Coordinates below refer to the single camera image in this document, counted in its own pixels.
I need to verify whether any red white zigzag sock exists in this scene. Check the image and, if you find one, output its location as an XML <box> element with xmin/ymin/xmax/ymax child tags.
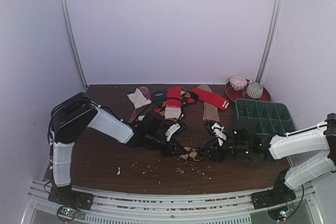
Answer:
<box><xmin>164</xmin><ymin>87</ymin><xmax>182</xmax><ymax>120</ymax></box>

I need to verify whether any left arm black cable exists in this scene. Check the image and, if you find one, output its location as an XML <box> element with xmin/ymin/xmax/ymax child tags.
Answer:
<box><xmin>128</xmin><ymin>98</ymin><xmax>187</xmax><ymax>125</ymax></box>

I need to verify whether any orange brown argyle sock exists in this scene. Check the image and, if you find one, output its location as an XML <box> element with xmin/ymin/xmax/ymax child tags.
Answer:
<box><xmin>154</xmin><ymin>91</ymin><xmax>198</xmax><ymax>121</ymax></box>

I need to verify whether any right aluminium frame post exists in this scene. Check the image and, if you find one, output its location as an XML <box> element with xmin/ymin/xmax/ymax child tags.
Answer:
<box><xmin>256</xmin><ymin>0</ymin><xmax>284</xmax><ymax>85</ymax></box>

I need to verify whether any purple orange striped sock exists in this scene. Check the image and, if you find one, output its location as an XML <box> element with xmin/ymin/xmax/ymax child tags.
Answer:
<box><xmin>128</xmin><ymin>86</ymin><xmax>152</xmax><ymax>124</ymax></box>

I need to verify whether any tan brown sock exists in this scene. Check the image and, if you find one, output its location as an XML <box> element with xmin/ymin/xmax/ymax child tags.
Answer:
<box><xmin>197</xmin><ymin>84</ymin><xmax>220</xmax><ymax>122</ymax></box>

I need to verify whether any white red patterned bowl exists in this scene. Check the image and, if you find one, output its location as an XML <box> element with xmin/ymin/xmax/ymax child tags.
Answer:
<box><xmin>229</xmin><ymin>76</ymin><xmax>248</xmax><ymax>91</ymax></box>

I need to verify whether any green divided organizer tray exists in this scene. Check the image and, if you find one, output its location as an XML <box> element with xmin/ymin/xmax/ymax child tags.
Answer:
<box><xmin>235</xmin><ymin>99</ymin><xmax>296</xmax><ymax>136</ymax></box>

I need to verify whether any aluminium frame post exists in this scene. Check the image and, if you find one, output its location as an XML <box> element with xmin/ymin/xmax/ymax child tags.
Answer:
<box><xmin>256</xmin><ymin>0</ymin><xmax>284</xmax><ymax>85</ymax></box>
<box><xmin>60</xmin><ymin>0</ymin><xmax>88</xmax><ymax>91</ymax></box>

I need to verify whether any dark blue sock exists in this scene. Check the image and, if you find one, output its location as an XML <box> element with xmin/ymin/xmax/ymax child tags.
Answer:
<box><xmin>152</xmin><ymin>90</ymin><xmax>167</xmax><ymax>102</ymax></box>

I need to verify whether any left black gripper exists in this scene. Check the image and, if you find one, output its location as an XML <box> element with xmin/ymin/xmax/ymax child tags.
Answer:
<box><xmin>145</xmin><ymin>133</ymin><xmax>185</xmax><ymax>159</ymax></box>

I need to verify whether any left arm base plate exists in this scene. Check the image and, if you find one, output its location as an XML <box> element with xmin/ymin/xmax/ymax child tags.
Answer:
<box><xmin>48</xmin><ymin>190</ymin><xmax>93</xmax><ymax>210</ymax></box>

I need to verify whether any brown beige argyle sock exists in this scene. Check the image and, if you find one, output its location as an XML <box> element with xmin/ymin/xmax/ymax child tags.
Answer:
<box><xmin>180</xmin><ymin>146</ymin><xmax>204</xmax><ymax>162</ymax></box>

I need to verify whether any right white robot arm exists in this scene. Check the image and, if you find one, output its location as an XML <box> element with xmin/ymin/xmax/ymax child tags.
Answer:
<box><xmin>198</xmin><ymin>113</ymin><xmax>335</xmax><ymax>204</ymax></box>

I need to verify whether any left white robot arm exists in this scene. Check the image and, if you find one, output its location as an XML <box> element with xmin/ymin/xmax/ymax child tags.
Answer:
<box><xmin>47</xmin><ymin>92</ymin><xmax>187</xmax><ymax>205</ymax></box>

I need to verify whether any red sock white cuff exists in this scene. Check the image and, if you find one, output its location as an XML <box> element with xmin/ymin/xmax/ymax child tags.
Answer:
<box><xmin>192</xmin><ymin>88</ymin><xmax>229</xmax><ymax>110</ymax></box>

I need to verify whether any grey striped cup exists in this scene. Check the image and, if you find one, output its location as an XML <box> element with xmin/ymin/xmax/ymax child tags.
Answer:
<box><xmin>246</xmin><ymin>81</ymin><xmax>264</xmax><ymax>99</ymax></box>

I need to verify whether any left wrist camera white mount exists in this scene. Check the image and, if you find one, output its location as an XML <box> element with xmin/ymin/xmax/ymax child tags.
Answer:
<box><xmin>165</xmin><ymin>123</ymin><xmax>181</xmax><ymax>142</ymax></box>

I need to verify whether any red round plate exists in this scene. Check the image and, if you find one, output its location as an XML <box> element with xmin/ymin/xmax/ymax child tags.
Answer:
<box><xmin>225</xmin><ymin>80</ymin><xmax>271</xmax><ymax>103</ymax></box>

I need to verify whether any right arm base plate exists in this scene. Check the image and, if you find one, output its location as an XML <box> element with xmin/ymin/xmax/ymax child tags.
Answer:
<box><xmin>251</xmin><ymin>189</ymin><xmax>296</xmax><ymax>210</ymax></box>

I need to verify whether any left aluminium frame post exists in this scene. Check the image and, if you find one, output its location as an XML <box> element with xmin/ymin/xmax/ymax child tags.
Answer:
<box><xmin>60</xmin><ymin>0</ymin><xmax>88</xmax><ymax>91</ymax></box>

